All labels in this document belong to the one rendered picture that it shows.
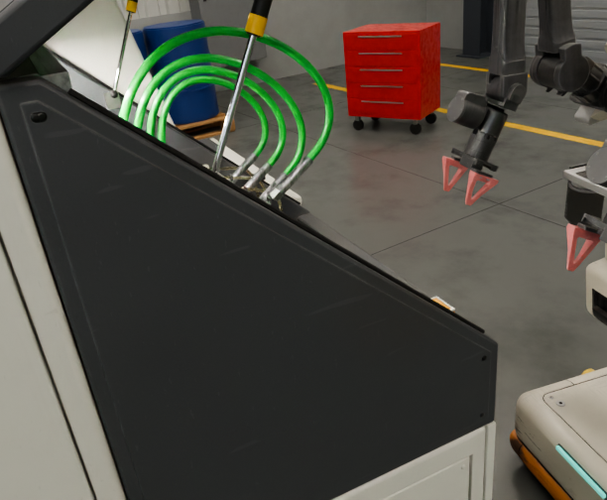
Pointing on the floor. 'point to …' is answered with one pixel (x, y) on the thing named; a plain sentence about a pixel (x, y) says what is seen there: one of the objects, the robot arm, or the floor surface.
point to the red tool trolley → (393, 71)
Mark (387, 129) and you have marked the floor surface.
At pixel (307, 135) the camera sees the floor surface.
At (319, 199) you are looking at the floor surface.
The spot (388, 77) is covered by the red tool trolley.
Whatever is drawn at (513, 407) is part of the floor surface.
